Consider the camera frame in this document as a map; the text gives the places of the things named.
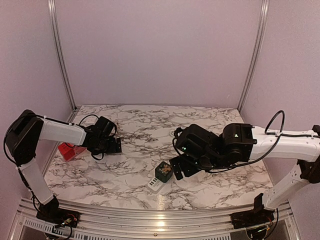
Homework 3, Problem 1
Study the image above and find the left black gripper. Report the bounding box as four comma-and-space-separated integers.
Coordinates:
92, 137, 122, 156

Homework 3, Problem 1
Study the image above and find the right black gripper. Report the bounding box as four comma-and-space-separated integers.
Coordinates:
169, 153, 226, 181

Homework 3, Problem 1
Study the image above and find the dark green cube adapter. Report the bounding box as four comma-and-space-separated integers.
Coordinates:
155, 161, 173, 183

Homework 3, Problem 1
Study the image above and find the white short power strip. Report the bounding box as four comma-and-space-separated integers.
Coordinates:
147, 177, 165, 194

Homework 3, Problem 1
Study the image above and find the red cube socket adapter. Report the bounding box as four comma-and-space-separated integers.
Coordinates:
57, 142, 76, 162

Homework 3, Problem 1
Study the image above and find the pink triangular power strip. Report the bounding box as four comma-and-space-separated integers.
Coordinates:
72, 145, 87, 157

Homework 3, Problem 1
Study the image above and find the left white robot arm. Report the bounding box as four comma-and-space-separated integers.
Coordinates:
3, 109, 122, 223

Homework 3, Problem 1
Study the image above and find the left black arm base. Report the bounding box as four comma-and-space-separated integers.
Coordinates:
36, 196, 80, 228

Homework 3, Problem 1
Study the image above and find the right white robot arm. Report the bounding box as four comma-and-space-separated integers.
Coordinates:
169, 123, 320, 224

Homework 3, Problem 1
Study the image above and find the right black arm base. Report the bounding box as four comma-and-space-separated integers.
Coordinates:
230, 193, 275, 229

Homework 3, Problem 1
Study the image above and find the aluminium front table rail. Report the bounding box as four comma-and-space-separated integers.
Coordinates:
8, 198, 301, 240

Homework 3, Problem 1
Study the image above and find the right aluminium corner post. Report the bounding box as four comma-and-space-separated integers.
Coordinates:
237, 0, 270, 113

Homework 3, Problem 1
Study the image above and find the aluminium corner post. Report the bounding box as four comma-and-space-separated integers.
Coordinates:
237, 0, 270, 113
47, 0, 77, 112

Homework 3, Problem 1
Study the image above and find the left aluminium corner post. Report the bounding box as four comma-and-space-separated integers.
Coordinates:
47, 0, 77, 112

